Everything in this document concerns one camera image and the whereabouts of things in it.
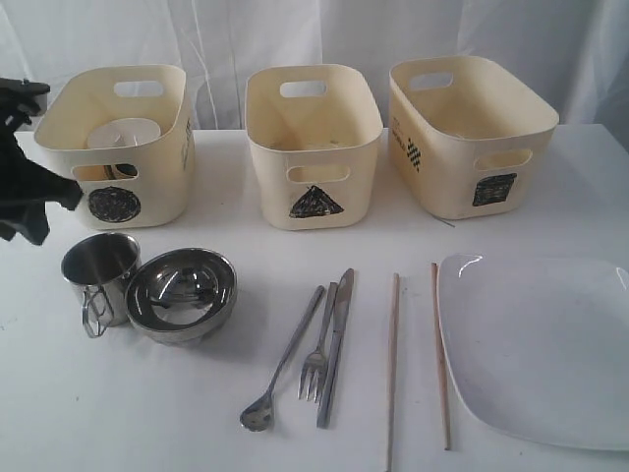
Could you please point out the cream bin with triangle mark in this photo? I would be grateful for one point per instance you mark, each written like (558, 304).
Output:
(314, 133)

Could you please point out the white backdrop curtain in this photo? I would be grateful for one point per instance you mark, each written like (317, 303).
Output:
(574, 54)

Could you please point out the cream bin with square mark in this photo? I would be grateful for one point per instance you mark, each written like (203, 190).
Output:
(465, 134)

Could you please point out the steel long-handled spoon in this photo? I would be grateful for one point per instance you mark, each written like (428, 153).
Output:
(259, 416)

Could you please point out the white square plate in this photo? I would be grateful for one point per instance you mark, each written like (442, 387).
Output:
(537, 348)

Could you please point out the steel bowl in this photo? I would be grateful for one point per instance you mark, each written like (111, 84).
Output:
(182, 295)

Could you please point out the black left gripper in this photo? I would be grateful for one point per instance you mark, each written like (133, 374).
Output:
(25, 185)

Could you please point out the steel mug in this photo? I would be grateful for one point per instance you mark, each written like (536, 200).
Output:
(120, 171)
(99, 270)

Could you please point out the wooden chopstick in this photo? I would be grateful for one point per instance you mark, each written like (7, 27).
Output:
(392, 370)
(440, 363)

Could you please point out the steel fork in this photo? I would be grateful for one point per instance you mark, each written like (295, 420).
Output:
(314, 370)

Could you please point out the white round bowl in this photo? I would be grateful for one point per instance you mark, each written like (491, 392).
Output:
(125, 132)

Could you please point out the steel mug front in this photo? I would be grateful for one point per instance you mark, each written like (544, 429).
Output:
(120, 171)

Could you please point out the steel table knife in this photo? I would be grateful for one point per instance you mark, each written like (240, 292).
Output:
(340, 314)

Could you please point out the cream bin with circle mark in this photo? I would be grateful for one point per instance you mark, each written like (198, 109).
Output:
(165, 166)

